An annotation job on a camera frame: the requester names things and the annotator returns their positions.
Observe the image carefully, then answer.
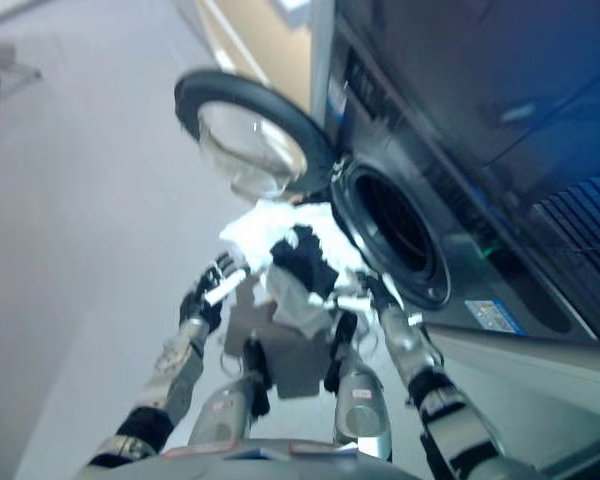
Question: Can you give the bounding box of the round glass washing machine door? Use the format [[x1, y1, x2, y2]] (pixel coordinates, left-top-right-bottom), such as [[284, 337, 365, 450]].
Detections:
[[173, 70, 339, 202]]

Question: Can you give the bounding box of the blue sticker label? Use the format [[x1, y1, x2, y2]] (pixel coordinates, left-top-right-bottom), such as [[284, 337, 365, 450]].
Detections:
[[462, 298, 527, 335]]

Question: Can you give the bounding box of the silver left robot leg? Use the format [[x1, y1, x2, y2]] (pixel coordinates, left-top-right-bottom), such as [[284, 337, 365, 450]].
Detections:
[[186, 338, 281, 447]]

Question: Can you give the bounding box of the wooden cabinet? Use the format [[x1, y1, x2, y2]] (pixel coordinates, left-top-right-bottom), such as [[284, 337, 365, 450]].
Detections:
[[173, 0, 332, 121]]

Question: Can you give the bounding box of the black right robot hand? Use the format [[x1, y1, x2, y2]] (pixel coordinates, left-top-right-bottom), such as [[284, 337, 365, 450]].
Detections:
[[307, 272, 407, 327]]

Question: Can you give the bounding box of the black garment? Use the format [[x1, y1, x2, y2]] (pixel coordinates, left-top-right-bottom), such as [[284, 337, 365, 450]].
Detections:
[[268, 224, 347, 303]]

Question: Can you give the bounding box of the silver robot leg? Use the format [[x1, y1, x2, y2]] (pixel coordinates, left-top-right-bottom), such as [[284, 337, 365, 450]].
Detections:
[[186, 338, 281, 447], [323, 312, 397, 464]]

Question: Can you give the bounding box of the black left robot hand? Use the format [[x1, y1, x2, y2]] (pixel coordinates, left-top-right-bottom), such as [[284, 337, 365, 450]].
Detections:
[[179, 252, 249, 332]]

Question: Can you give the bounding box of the dark grey washing machine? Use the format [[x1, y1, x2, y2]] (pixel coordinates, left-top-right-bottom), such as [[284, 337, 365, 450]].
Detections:
[[323, 0, 600, 362]]

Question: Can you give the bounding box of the white garment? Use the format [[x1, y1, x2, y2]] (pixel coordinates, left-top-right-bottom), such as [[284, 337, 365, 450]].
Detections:
[[218, 198, 407, 342]]

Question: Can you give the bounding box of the grey robot torso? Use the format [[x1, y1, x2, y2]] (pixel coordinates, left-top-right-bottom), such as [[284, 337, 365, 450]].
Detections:
[[78, 437, 424, 480]]

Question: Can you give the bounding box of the silver right robot leg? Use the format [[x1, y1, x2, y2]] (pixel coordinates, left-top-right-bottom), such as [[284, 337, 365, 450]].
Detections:
[[323, 312, 397, 464]]

